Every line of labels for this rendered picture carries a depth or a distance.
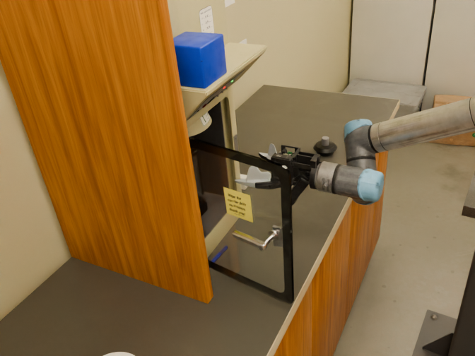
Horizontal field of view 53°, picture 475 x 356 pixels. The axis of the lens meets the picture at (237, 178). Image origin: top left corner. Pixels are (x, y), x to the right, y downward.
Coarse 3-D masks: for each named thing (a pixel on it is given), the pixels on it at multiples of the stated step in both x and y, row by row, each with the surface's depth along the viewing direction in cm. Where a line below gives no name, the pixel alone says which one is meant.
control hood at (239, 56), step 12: (228, 48) 123; (240, 48) 122; (252, 48) 121; (264, 48) 121; (228, 60) 115; (240, 60) 114; (252, 60) 117; (228, 72) 108; (216, 84) 103; (192, 96) 102; (204, 96) 100; (192, 108) 103
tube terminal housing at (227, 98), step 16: (176, 0) 103; (192, 0) 109; (208, 0) 115; (224, 0) 121; (176, 16) 104; (192, 16) 110; (224, 16) 123; (176, 32) 106; (224, 32) 124; (224, 96) 131; (224, 112) 138; (224, 128) 140
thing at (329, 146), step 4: (324, 136) 183; (324, 140) 182; (328, 140) 182; (316, 144) 185; (320, 144) 185; (324, 144) 183; (328, 144) 183; (332, 144) 184; (316, 148) 183; (320, 148) 182; (324, 148) 182; (328, 148) 181; (332, 148) 182; (336, 148) 183; (320, 152) 182; (324, 152) 181; (328, 152) 181; (332, 152) 183; (324, 156) 184
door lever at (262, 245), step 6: (234, 234) 107; (240, 234) 107; (246, 234) 106; (270, 234) 107; (276, 234) 105; (240, 240) 107; (246, 240) 105; (252, 240) 104; (258, 240) 104; (264, 240) 104; (270, 240) 105; (258, 246) 104; (264, 246) 103
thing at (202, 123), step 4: (204, 116) 128; (208, 116) 130; (200, 120) 126; (204, 120) 128; (208, 120) 129; (192, 124) 125; (196, 124) 126; (200, 124) 126; (204, 124) 127; (208, 124) 129; (188, 128) 125; (192, 128) 125; (196, 128) 126; (200, 128) 126; (204, 128) 127; (188, 132) 125; (192, 132) 125; (196, 132) 126; (200, 132) 126
